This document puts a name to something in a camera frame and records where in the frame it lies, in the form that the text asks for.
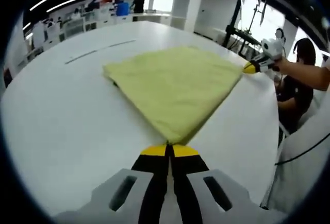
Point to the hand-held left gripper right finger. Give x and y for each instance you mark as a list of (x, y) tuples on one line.
[(232, 208)]

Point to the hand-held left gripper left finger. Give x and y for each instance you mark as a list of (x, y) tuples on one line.
[(108, 203)]

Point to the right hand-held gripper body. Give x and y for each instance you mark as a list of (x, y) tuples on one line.
[(274, 49)]

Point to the yellow blue grey garment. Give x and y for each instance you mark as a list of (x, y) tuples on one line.
[(175, 87)]

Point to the person's right hand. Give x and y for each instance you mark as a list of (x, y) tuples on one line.
[(282, 65)]

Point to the person's white printed shirt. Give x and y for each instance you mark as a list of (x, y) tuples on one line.
[(304, 182)]

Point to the white square pillar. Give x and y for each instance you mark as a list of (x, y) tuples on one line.
[(187, 5)]

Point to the white long counter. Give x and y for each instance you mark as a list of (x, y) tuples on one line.
[(152, 18)]

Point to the blue bin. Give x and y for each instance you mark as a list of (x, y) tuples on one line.
[(122, 9)]

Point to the row of white lab cabinets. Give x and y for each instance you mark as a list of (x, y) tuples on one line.
[(72, 28)]

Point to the black camera stand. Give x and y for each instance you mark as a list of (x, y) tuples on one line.
[(232, 28)]

